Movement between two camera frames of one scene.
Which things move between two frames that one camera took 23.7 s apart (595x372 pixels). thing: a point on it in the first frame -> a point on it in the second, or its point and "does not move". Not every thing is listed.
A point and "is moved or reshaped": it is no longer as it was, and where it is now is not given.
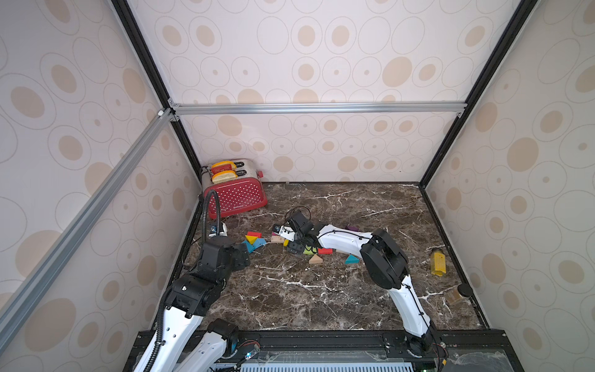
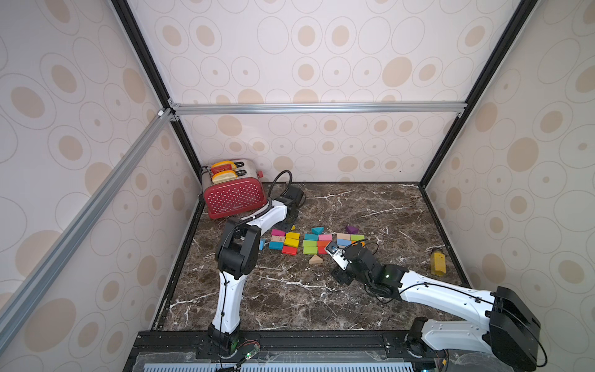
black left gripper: (242, 253) -> (287, 228)
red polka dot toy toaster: (245, 194) does not move
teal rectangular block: (249, 246) is moved or reshaped
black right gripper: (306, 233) -> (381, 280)
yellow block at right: (438, 260) does not move
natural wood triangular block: (315, 259) does not move
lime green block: (308, 252) does not move
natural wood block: (276, 239) does not move
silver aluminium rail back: (316, 108) does not move
